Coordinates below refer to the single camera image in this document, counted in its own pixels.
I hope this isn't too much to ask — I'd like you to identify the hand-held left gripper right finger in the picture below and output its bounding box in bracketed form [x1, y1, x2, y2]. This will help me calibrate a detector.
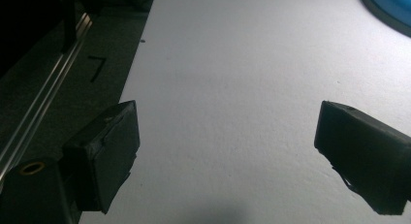
[313, 100, 411, 216]

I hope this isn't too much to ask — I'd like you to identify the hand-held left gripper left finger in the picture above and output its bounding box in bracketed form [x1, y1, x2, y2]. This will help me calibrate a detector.
[0, 100, 142, 224]

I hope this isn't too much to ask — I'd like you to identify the blue round container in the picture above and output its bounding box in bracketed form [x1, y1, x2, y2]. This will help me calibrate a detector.
[359, 0, 411, 38]

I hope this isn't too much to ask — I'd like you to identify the metal rail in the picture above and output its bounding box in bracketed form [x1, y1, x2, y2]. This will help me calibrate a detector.
[0, 12, 93, 183]

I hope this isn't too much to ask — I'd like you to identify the black stand post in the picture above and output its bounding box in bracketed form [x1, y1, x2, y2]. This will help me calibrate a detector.
[60, 0, 79, 53]

